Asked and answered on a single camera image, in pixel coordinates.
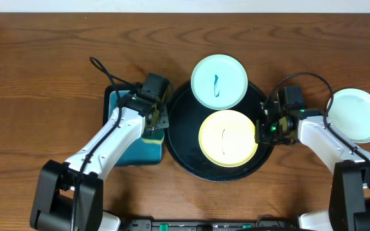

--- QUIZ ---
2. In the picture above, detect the green scrubbing sponge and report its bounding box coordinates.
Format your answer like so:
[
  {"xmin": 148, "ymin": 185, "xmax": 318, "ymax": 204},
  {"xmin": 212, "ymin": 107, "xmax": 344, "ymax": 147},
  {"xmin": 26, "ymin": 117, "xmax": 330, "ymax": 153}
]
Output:
[{"xmin": 141, "ymin": 130, "xmax": 164, "ymax": 145}]

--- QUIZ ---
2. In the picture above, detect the yellow plate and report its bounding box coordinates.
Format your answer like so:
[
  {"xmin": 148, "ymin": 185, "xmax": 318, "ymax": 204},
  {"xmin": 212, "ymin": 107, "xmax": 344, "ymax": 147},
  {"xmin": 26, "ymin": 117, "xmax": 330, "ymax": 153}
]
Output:
[{"xmin": 198, "ymin": 110, "xmax": 258, "ymax": 167}]

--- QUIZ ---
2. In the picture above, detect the white plate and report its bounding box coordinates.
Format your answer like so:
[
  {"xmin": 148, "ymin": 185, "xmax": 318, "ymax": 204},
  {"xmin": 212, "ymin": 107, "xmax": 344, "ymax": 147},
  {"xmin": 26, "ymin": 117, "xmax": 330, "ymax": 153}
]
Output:
[
  {"xmin": 328, "ymin": 89, "xmax": 370, "ymax": 143},
  {"xmin": 191, "ymin": 55, "xmax": 249, "ymax": 110}
]

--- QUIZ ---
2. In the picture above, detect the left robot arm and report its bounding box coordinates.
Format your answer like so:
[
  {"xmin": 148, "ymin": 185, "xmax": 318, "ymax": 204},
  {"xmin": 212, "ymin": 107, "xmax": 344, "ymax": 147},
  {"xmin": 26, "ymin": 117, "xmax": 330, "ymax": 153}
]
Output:
[{"xmin": 30, "ymin": 94, "xmax": 166, "ymax": 230}]

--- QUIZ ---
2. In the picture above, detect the black round serving tray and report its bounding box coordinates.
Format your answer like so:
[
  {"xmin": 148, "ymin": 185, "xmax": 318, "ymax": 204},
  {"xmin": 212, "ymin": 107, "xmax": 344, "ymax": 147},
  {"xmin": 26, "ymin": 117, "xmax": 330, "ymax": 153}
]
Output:
[{"xmin": 164, "ymin": 81, "xmax": 274, "ymax": 182}]

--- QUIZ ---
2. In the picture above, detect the black rectangular water tray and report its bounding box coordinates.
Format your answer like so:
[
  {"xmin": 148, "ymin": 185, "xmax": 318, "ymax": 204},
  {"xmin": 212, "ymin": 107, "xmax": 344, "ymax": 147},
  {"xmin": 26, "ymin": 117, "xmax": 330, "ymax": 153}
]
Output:
[{"xmin": 103, "ymin": 85, "xmax": 163, "ymax": 167}]

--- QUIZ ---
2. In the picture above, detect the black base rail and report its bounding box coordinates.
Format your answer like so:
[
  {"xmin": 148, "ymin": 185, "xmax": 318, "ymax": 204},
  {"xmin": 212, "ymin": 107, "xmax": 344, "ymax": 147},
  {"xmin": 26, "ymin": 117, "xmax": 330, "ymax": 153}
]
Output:
[{"xmin": 118, "ymin": 218, "xmax": 299, "ymax": 231}]

